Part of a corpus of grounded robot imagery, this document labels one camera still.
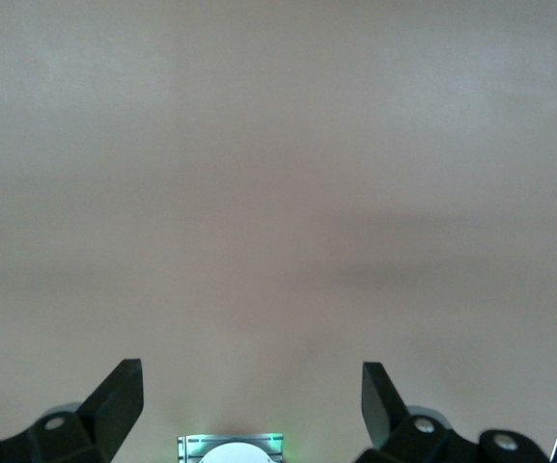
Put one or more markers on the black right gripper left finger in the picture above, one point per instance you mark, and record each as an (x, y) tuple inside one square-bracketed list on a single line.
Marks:
[(109, 419)]

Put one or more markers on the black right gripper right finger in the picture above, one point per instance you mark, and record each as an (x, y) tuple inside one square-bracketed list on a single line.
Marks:
[(389, 424)]

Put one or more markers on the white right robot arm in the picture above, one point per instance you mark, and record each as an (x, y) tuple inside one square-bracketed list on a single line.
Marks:
[(237, 454)]

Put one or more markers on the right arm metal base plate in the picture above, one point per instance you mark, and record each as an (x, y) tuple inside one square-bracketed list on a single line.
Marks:
[(188, 446)]

